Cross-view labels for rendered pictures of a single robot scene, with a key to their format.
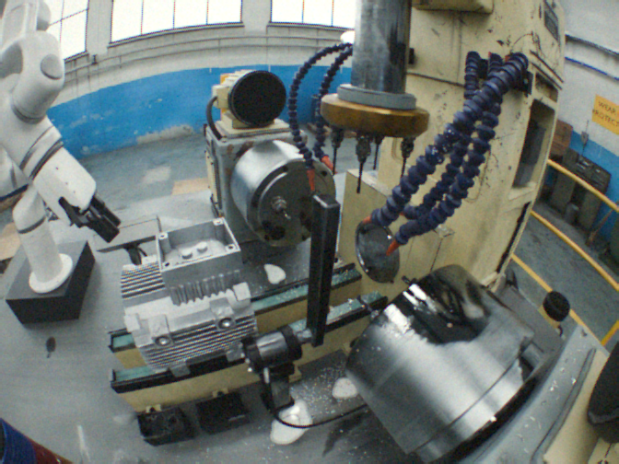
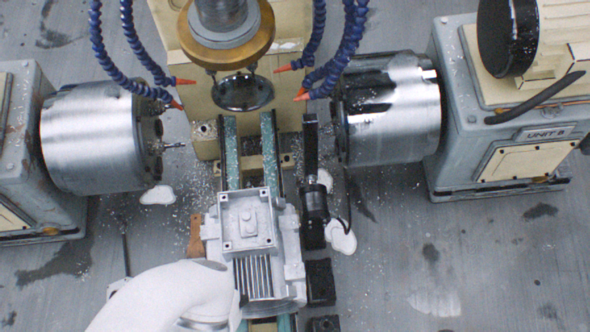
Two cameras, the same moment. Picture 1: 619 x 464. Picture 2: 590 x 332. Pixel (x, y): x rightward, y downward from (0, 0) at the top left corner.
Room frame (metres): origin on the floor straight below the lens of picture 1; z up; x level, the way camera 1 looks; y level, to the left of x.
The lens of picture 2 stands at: (0.07, 0.47, 2.13)
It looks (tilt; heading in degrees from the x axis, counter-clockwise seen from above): 63 degrees down; 300
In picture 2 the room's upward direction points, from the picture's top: 6 degrees counter-clockwise
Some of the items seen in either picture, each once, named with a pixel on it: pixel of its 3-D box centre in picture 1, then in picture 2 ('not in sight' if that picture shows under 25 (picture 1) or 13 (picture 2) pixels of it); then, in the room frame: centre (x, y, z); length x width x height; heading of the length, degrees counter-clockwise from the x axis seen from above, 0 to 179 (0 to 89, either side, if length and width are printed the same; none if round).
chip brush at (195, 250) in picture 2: not in sight; (195, 253); (0.49, 0.20, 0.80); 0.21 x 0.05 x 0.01; 118
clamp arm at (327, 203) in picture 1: (318, 285); (310, 151); (0.28, -0.02, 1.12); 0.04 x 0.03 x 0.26; 119
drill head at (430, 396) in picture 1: (458, 377); (392, 107); (0.17, -0.22, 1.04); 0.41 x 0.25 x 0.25; 29
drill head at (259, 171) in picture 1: (274, 184); (85, 139); (0.77, 0.11, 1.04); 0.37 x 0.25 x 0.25; 29
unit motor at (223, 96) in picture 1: (237, 127); not in sight; (1.00, 0.27, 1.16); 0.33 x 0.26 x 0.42; 29
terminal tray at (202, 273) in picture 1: (198, 260); (247, 224); (0.33, 0.17, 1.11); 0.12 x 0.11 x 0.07; 120
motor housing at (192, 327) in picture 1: (188, 307); (254, 259); (0.31, 0.21, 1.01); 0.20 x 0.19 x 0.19; 120
